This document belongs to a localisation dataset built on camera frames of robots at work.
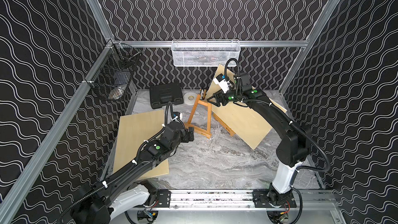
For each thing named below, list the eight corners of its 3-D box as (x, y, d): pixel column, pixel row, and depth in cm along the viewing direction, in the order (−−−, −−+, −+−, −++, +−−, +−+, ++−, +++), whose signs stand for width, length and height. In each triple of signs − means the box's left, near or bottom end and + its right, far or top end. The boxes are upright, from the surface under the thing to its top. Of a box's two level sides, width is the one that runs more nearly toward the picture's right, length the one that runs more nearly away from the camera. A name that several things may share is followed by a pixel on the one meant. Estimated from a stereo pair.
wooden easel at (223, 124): (231, 138, 97) (232, 133, 93) (211, 118, 106) (212, 114, 102) (233, 136, 98) (235, 131, 94) (213, 117, 107) (214, 112, 103)
